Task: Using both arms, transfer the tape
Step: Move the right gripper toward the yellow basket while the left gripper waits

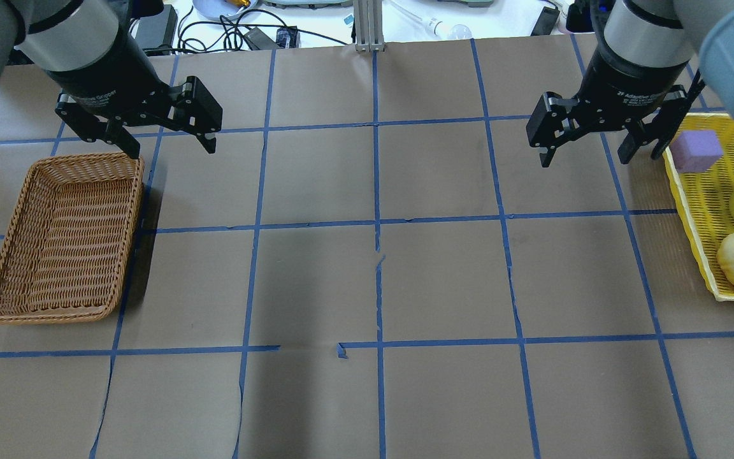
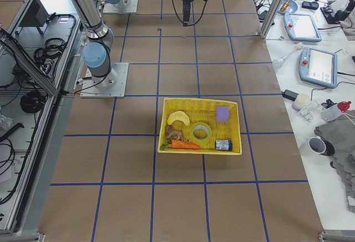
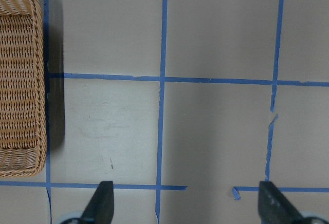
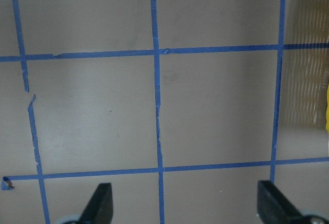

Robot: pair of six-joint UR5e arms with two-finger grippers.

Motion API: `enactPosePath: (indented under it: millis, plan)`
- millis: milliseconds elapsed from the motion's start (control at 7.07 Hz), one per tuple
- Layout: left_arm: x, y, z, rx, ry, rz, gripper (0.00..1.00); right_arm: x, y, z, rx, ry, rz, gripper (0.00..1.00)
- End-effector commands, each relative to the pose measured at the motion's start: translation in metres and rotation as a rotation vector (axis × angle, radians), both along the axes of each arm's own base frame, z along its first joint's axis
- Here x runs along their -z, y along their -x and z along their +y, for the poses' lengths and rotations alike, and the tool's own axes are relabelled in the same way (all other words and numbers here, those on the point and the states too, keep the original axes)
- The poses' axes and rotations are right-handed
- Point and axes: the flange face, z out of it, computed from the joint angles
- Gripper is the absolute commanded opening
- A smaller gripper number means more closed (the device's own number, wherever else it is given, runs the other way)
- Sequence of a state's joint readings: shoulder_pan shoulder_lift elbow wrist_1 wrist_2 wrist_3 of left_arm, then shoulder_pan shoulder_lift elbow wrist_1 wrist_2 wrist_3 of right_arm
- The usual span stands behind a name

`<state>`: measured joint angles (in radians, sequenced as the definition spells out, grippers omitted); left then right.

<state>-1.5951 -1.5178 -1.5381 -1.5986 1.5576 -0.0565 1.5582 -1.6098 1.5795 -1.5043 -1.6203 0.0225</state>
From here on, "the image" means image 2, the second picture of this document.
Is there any blue dish with object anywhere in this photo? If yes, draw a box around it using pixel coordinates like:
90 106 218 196
277 0 298 14

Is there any yellow plastic banana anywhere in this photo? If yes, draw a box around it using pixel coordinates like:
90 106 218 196
167 110 190 126

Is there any upper teach pendant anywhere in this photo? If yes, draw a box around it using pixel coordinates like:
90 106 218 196
283 13 322 42

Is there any teach pendant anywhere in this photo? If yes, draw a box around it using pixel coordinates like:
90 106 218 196
298 47 338 89
283 13 322 42

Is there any purple sponge block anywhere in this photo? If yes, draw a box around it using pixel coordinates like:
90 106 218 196
216 106 230 122

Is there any yellow woven basket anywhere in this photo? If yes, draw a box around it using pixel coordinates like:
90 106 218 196
158 98 242 155

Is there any brown toy animal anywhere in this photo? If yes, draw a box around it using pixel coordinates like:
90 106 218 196
165 125 184 141

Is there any black power adapter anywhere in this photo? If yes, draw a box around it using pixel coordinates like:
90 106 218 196
282 89 299 101

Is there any orange plastic carrot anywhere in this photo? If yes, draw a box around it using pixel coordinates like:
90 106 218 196
160 140 200 150

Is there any small blue can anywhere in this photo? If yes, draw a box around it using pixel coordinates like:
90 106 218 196
215 140 233 151

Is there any lower teach pendant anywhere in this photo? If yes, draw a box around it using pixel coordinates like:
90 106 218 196
298 47 338 89

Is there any lavender cup with lid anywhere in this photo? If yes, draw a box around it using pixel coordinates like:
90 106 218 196
292 94 311 111

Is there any clear bottle red cap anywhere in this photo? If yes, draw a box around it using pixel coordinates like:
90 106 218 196
321 101 352 122

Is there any black and white mug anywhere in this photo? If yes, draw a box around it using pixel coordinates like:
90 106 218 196
308 137 335 157

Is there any grey cloth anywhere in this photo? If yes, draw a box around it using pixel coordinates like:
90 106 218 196
314 116 354 212

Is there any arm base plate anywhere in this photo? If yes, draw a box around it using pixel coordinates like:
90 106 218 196
103 0 138 14
80 62 129 98

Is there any aluminium frame post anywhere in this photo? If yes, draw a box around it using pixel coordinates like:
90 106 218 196
260 0 282 39

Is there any black coiled cable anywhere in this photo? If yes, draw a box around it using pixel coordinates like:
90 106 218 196
20 89 46 114

